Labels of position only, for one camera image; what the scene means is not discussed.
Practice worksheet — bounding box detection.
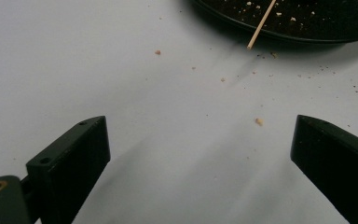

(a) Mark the thin wooden skewer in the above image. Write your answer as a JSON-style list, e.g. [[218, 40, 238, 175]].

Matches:
[[246, 0, 278, 50]]

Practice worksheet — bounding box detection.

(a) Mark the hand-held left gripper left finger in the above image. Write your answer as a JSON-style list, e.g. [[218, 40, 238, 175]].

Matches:
[[25, 115, 111, 224]]

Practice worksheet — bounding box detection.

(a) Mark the round black slate plate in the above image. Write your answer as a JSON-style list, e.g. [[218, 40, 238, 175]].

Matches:
[[189, 0, 358, 45]]

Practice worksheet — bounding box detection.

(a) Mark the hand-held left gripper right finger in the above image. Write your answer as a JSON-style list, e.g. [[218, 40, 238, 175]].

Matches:
[[290, 114, 358, 224]]

